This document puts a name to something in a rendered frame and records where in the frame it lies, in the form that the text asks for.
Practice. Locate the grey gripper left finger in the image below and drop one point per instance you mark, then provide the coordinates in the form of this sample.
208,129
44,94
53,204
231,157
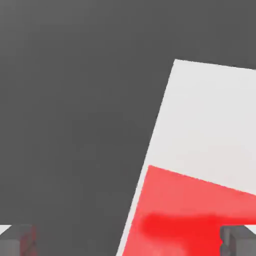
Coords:
12,242

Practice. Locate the large red box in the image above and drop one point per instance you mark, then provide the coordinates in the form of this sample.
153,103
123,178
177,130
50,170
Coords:
180,200

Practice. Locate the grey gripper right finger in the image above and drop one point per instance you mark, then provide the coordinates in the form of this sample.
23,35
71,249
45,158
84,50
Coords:
240,242

